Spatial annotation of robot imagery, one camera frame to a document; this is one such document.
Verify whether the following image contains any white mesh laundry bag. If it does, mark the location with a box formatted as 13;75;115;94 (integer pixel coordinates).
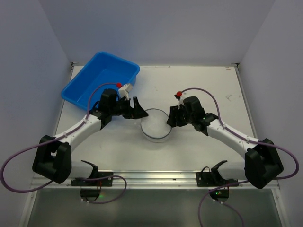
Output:
140;108;172;143

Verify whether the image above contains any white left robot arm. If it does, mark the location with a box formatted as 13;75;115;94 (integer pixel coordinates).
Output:
32;88;148;183

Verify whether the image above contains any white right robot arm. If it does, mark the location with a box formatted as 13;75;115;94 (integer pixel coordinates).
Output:
167;92;284;189

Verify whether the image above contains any blue plastic bin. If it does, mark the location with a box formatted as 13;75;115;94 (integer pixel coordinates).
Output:
61;52;140;110

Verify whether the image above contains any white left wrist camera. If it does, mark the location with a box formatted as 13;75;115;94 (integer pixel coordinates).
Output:
118;83;133;100

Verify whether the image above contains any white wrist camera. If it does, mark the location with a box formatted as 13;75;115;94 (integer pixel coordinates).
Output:
176;93;187;109
118;83;133;100

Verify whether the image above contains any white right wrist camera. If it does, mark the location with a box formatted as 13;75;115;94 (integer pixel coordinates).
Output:
176;93;187;109

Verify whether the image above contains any aluminium front rail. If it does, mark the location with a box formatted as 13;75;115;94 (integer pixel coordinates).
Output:
31;170;279;189

